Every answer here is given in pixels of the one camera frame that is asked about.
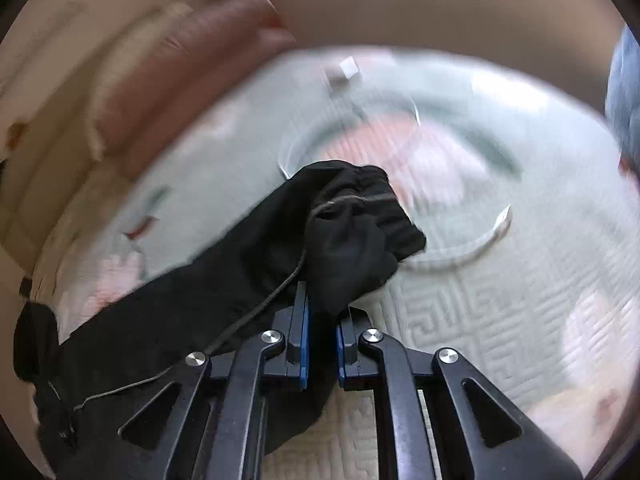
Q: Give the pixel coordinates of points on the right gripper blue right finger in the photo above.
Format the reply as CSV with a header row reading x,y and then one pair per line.
x,y
355,369

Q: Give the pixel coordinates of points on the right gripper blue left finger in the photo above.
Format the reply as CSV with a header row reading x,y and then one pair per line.
x,y
297,343

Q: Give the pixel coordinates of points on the black hooded jacket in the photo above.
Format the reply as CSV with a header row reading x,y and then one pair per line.
x,y
335,227

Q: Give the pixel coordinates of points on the floral quilted bedspread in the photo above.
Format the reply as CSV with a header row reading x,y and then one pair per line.
x,y
516,183

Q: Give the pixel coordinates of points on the folded pink duvet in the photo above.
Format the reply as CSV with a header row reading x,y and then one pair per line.
x,y
202,57

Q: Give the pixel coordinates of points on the cream lace pillow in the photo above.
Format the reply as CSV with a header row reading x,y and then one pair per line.
x,y
129,50

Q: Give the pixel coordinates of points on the beige padded headboard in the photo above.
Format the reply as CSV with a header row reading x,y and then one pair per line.
x,y
48,61

